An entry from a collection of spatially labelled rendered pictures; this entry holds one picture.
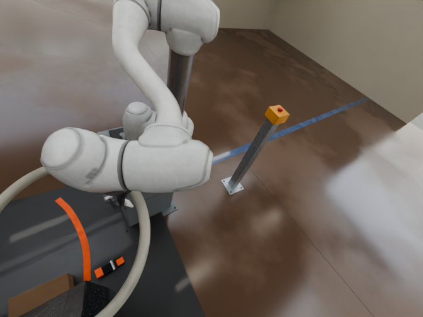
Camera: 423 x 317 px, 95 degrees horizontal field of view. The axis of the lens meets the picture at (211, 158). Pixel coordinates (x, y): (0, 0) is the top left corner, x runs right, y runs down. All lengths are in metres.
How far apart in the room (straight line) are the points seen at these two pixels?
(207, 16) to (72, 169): 0.59
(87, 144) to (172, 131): 0.14
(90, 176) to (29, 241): 1.72
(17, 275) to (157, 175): 1.75
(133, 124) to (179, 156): 0.80
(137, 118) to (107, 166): 0.75
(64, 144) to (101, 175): 0.07
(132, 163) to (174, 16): 0.51
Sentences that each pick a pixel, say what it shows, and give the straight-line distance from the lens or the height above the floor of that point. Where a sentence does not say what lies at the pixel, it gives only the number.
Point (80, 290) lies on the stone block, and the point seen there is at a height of 0.63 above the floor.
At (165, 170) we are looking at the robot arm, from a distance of 0.35.
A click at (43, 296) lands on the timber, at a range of 1.81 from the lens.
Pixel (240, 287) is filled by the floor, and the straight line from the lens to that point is 1.96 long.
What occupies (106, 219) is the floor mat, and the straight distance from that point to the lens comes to 1.98.
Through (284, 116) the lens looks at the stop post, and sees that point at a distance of 1.52.
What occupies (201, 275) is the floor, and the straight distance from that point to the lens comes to 1.87.
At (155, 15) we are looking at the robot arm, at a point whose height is 1.60.
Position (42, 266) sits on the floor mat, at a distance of 1.99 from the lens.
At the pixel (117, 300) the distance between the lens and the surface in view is 0.65.
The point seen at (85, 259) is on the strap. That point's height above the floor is 0.02.
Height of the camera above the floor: 1.82
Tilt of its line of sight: 49 degrees down
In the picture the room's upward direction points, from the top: 21 degrees clockwise
